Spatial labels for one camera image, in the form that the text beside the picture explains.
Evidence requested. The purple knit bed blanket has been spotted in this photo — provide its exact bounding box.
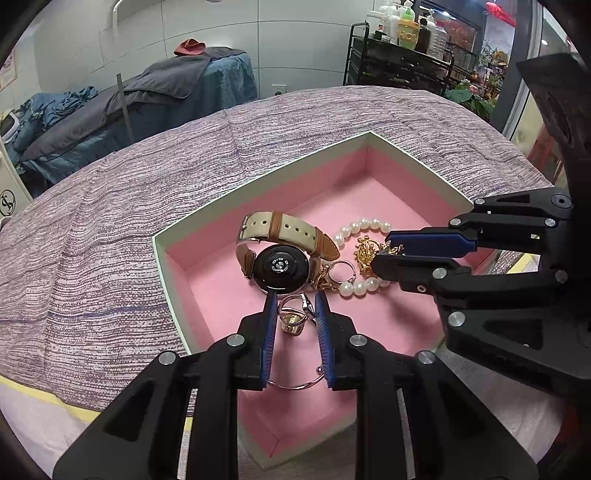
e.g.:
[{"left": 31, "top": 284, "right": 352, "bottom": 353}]
[{"left": 1, "top": 86, "right": 547, "bottom": 410}]

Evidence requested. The gold leaf earring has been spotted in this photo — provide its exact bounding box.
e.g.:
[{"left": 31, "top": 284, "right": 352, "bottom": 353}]
[{"left": 279, "top": 293, "right": 315, "bottom": 336}]

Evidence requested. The gold chain jewelry pile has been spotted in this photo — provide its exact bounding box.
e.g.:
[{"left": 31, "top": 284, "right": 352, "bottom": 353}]
[{"left": 353, "top": 236, "right": 404, "bottom": 278}]

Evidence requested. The large silver bangle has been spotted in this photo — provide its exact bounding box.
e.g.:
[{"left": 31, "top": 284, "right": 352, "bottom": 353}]
[{"left": 267, "top": 363, "right": 327, "bottom": 392}]

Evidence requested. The red cloth on bed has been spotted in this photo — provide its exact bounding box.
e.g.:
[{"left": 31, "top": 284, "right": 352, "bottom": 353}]
[{"left": 173, "top": 38, "right": 206, "bottom": 57}]

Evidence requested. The beige leather strap watch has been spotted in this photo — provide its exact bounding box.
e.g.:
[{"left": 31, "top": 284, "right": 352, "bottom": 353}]
[{"left": 235, "top": 211, "right": 341, "bottom": 295}]

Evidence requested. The white pearl bracelet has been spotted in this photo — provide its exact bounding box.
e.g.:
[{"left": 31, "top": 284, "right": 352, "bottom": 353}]
[{"left": 332, "top": 217, "right": 394, "bottom": 298}]

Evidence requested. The clear plastic bottle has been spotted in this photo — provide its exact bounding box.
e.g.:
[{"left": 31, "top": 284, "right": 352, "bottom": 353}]
[{"left": 427, "top": 16, "right": 448, "bottom": 60}]

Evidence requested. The mint box pink lining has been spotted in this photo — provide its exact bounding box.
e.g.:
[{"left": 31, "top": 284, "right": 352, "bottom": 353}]
[{"left": 153, "top": 132, "right": 472, "bottom": 468}]

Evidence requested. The small gold charm cluster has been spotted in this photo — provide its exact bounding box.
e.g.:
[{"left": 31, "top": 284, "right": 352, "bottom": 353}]
[{"left": 308, "top": 259, "right": 356, "bottom": 293}]

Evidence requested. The yellow green bottle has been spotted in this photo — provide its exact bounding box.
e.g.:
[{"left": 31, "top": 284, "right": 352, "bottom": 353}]
[{"left": 397, "top": 0, "right": 421, "bottom": 50}]

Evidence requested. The black shelf cart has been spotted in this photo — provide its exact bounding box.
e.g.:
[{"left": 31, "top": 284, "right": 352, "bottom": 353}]
[{"left": 342, "top": 21, "right": 461, "bottom": 96}]

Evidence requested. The white beauty machine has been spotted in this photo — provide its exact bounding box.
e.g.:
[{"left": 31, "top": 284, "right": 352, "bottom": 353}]
[{"left": 0, "top": 111, "right": 33, "bottom": 219}]

